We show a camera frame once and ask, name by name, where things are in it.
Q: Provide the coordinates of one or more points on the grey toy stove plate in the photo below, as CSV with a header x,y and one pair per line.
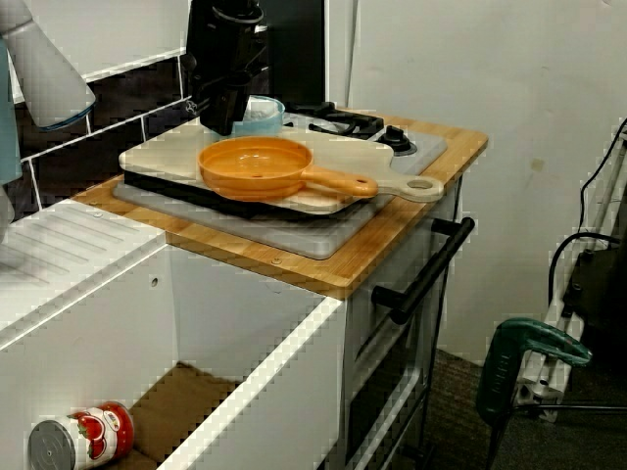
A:
x,y
303,235

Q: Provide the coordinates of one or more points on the black burner grate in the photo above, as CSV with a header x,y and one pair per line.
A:
x,y
343,122

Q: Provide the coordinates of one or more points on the orange toy frying pan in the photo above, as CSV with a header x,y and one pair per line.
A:
x,y
255,166

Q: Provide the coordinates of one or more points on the light blue bowl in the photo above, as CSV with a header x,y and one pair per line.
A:
x,y
267,125

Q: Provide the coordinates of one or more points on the black angled side panel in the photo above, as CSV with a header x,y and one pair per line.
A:
x,y
299,49

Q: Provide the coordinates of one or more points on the green clamp tool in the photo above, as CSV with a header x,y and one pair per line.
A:
x,y
509,362

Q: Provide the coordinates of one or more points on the aluminium frame rail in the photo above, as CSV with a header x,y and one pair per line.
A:
x,y
553,313

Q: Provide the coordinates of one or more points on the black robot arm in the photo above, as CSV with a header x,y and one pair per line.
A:
x,y
225,5

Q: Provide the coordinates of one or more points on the wooden cutting board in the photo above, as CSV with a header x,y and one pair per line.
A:
x,y
352,156

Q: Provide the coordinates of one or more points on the black stove knob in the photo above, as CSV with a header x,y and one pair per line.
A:
x,y
396,139

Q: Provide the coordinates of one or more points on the red tomato can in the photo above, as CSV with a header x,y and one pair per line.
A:
x,y
98,431

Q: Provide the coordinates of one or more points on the white toy sink unit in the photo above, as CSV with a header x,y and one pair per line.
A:
x,y
245,367

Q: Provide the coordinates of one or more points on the dark tiled backsplash panel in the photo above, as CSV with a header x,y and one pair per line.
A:
x,y
147,93

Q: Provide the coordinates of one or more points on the dark equipment box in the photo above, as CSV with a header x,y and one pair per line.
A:
x,y
602,294

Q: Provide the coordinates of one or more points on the grey oven door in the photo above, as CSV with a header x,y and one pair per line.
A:
x,y
382,352

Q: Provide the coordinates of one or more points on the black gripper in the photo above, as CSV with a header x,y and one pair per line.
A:
x,y
220,49

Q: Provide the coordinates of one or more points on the grey cone with blue rim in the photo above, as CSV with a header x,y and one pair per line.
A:
x,y
44,73

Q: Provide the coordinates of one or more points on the white sponge block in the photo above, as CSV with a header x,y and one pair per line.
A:
x,y
259,111

